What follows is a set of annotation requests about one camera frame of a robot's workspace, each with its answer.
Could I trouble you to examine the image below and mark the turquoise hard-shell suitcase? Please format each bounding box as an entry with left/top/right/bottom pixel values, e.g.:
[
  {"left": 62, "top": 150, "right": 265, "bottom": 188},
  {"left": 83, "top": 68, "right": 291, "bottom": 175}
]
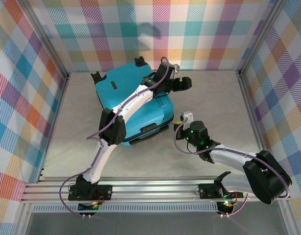
[{"left": 91, "top": 56, "right": 176, "bottom": 147}]

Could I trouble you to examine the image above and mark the small LED circuit board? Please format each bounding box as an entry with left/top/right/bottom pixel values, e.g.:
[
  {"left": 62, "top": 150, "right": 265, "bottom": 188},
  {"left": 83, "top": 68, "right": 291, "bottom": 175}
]
[
  {"left": 77, "top": 201, "right": 101, "bottom": 213},
  {"left": 217, "top": 200, "right": 236, "bottom": 215}
]

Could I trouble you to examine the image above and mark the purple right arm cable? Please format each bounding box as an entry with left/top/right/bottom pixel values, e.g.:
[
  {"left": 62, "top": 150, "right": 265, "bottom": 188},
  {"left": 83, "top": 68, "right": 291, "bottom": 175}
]
[{"left": 174, "top": 117, "right": 291, "bottom": 217}]

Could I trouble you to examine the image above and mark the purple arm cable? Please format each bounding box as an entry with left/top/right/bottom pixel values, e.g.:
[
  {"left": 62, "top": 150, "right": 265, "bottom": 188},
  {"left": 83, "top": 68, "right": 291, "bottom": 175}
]
[
  {"left": 59, "top": 57, "right": 177, "bottom": 217},
  {"left": 174, "top": 117, "right": 291, "bottom": 217}
]

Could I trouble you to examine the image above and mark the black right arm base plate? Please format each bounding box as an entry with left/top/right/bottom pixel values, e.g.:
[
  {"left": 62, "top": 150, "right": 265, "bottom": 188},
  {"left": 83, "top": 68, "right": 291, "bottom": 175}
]
[{"left": 199, "top": 182, "right": 244, "bottom": 199}]

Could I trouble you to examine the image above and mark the aluminium side rail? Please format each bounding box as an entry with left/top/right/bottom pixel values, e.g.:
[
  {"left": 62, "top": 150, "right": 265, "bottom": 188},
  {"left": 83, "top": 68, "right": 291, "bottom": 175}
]
[
  {"left": 237, "top": 70, "right": 276, "bottom": 181},
  {"left": 36, "top": 72, "right": 72, "bottom": 184}
]

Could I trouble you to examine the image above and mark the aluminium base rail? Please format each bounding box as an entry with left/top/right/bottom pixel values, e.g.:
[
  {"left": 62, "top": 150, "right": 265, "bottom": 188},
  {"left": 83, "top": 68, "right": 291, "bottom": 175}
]
[{"left": 20, "top": 175, "right": 292, "bottom": 204}]

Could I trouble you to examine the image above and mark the white slotted cable duct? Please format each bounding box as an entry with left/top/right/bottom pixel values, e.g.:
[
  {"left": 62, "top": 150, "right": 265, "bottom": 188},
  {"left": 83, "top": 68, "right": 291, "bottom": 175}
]
[{"left": 32, "top": 202, "right": 221, "bottom": 214}]

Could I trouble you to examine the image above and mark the aluminium frame post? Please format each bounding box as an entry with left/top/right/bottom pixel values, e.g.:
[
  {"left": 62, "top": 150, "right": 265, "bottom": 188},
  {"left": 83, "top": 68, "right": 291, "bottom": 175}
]
[
  {"left": 17, "top": 0, "right": 71, "bottom": 80},
  {"left": 238, "top": 0, "right": 288, "bottom": 74}
]

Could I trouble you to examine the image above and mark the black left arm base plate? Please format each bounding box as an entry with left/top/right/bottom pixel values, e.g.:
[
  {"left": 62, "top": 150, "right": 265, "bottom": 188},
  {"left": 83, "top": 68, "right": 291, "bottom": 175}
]
[{"left": 68, "top": 185, "right": 114, "bottom": 202}]

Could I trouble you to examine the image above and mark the aluminium lower frame bar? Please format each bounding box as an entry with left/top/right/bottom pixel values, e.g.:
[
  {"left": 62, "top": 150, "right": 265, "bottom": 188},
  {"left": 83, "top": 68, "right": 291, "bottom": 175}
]
[
  {"left": 14, "top": 203, "right": 32, "bottom": 235},
  {"left": 279, "top": 199, "right": 300, "bottom": 235}
]

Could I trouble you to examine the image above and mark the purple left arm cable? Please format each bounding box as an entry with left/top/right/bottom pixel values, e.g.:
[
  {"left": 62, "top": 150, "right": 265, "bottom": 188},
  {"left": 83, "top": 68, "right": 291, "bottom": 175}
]
[{"left": 59, "top": 57, "right": 177, "bottom": 217}]

